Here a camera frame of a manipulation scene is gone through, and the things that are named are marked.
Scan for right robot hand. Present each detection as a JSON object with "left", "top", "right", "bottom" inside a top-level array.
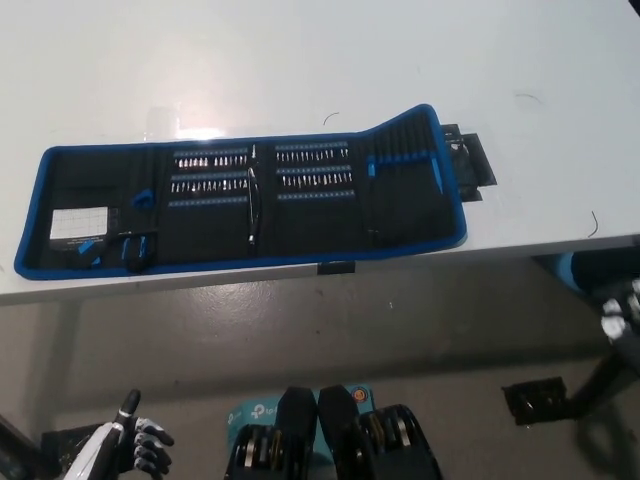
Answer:
[{"left": 598, "top": 278, "right": 640, "bottom": 354}]

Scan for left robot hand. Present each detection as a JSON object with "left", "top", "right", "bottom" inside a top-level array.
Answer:
[{"left": 74, "top": 388, "right": 176, "bottom": 480}]

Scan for black blue-trimmed toolkit roll case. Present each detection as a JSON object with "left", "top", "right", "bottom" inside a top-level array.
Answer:
[{"left": 13, "top": 103, "right": 470, "bottom": 279}]

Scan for black robot legs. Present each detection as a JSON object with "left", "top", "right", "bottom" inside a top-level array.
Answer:
[{"left": 318, "top": 383, "right": 444, "bottom": 480}]

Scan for dark table leg brace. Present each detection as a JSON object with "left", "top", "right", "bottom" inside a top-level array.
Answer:
[{"left": 568, "top": 343, "right": 640, "bottom": 417}]

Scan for blue object under table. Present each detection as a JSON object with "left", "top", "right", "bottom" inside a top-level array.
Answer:
[{"left": 548, "top": 252, "right": 585, "bottom": 292}]

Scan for teal cardboard box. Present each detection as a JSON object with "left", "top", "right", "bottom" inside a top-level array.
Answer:
[{"left": 227, "top": 382, "right": 376, "bottom": 459}]

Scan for blue black clip tool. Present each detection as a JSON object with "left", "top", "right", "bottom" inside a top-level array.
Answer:
[{"left": 118, "top": 233, "right": 148, "bottom": 274}]

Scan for black packet with blue mark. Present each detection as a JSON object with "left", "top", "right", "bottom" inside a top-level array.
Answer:
[{"left": 59, "top": 234, "right": 120, "bottom": 257}]

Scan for black tape patch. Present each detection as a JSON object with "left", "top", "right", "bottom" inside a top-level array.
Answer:
[{"left": 441, "top": 122, "right": 499, "bottom": 204}]

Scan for white grid card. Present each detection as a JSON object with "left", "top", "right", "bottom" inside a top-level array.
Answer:
[{"left": 51, "top": 205, "right": 109, "bottom": 238}]

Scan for long blue spudger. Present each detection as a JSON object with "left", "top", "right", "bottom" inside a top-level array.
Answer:
[{"left": 430, "top": 151, "right": 446, "bottom": 196}]

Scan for blue bit holder strip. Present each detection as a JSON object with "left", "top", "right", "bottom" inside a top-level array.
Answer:
[
  {"left": 168, "top": 196, "right": 249, "bottom": 208},
  {"left": 276, "top": 189, "right": 357, "bottom": 202},
  {"left": 173, "top": 145, "right": 250, "bottom": 169},
  {"left": 275, "top": 166, "right": 354, "bottom": 188},
  {"left": 273, "top": 141, "right": 350, "bottom": 163},
  {"left": 169, "top": 171, "right": 250, "bottom": 195}
]

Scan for small black tape strip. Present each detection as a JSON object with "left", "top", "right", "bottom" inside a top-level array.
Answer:
[{"left": 316, "top": 260, "right": 358, "bottom": 277}]

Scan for black silver screwdriver handle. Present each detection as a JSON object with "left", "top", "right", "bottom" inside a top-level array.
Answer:
[{"left": 245, "top": 166, "right": 265, "bottom": 247}]

